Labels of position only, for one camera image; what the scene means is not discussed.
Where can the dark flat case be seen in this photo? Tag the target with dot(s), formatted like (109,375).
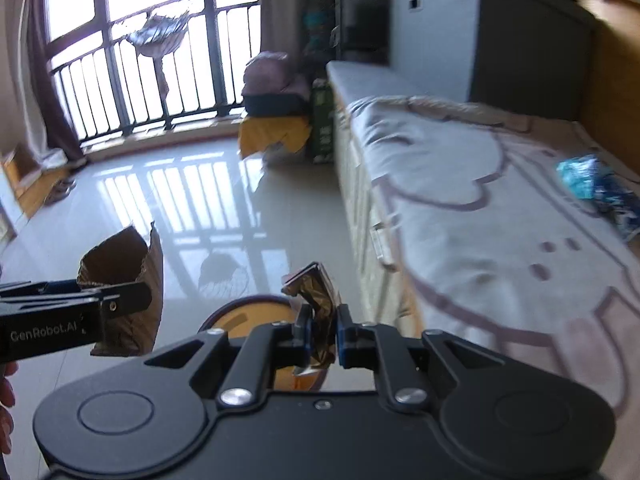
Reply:
(275,102)

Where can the pair of slippers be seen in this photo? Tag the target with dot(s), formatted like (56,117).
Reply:
(60,192)

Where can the teal snack wrapper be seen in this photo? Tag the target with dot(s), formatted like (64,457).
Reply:
(580,175)

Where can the grey brown curtain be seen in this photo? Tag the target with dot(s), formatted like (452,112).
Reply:
(282,5)

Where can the hanging net basket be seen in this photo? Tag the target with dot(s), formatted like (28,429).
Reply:
(160,35)

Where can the brown torn cardboard piece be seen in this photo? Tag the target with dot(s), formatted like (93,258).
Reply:
(130,260)

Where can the green carton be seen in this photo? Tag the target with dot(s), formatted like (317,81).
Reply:
(322,125)

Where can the black balcony railing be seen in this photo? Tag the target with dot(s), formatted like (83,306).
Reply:
(150,90)

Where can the blue drink can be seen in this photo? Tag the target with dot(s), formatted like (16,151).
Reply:
(622,205)

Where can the yellow bin with dark rim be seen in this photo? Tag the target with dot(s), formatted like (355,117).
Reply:
(250,315)

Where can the dark brown curtain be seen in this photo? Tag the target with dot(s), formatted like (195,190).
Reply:
(50,60)

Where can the white panelled bed base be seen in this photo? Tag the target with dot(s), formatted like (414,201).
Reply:
(370,220)

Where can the black drawer cabinet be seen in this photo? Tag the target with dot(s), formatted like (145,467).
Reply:
(360,10)

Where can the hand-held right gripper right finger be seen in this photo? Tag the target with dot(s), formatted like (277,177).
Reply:
(344,335)

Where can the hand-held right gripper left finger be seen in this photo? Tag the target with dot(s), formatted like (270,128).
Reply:
(303,331)

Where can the pink bundled bag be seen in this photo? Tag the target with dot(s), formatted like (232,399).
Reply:
(270,72)

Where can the grey storage box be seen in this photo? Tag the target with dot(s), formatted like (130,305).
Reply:
(475,30)

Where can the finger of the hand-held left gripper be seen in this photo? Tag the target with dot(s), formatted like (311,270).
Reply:
(50,332)
(75,294)

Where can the person's left hand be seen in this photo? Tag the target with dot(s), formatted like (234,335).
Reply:
(6,405)

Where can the brown gold foil wrapper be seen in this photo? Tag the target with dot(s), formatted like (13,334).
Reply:
(315,295)

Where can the printed cartoon blanket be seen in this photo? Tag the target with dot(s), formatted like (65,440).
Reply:
(500,220)

